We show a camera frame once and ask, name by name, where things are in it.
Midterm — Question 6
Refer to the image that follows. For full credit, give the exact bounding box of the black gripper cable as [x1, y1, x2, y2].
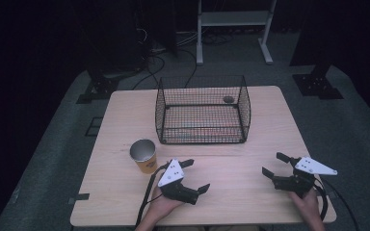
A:
[312, 176, 330, 222]
[135, 162, 172, 227]

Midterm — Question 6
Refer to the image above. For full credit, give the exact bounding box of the black wire basket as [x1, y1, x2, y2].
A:
[154, 75, 252, 145]

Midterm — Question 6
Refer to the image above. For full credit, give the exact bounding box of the thin black cable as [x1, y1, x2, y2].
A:
[321, 177, 361, 231]

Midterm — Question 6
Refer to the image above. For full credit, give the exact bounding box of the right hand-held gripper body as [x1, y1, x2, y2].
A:
[272, 156, 338, 198]

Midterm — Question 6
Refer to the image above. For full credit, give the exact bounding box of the white metal stand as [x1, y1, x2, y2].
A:
[196, 0, 278, 66]

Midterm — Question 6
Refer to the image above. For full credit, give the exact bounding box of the person's left hand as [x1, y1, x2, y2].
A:
[146, 185, 187, 223]

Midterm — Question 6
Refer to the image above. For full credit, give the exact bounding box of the black tape strip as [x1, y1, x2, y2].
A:
[67, 192, 91, 205]

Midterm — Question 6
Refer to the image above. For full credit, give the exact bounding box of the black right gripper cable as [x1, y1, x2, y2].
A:
[312, 176, 330, 222]

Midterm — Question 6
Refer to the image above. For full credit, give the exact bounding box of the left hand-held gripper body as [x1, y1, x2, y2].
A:
[157, 158, 200, 206]

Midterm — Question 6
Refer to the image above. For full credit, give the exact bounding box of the orange paper cup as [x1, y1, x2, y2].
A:
[129, 138, 159, 175]

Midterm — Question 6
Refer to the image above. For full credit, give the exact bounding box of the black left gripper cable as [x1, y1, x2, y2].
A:
[135, 162, 172, 227]

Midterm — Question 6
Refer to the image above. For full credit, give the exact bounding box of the black floor cable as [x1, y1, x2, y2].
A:
[131, 47, 198, 91]

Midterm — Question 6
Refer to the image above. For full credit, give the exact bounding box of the bundle of floor cables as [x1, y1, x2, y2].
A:
[201, 31, 235, 46]

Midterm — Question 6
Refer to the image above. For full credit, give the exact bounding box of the black stand base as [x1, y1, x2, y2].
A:
[292, 64, 345, 101]
[75, 68, 120, 105]

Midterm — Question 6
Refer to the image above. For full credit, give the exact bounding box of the black tape square outline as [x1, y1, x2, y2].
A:
[84, 116, 104, 138]

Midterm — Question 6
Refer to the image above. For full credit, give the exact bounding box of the person's right hand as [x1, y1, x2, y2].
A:
[288, 188, 321, 223]

